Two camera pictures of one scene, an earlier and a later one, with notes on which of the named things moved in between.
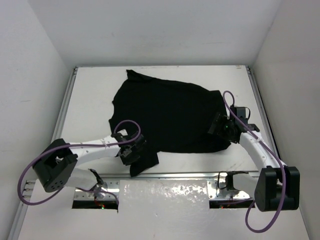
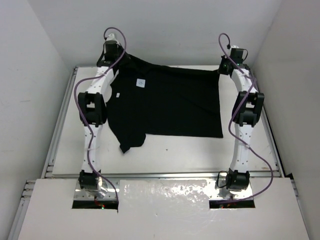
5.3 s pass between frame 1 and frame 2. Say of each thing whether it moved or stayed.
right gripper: moved
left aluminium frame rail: stayed
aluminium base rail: stayed
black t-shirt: moved
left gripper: moved
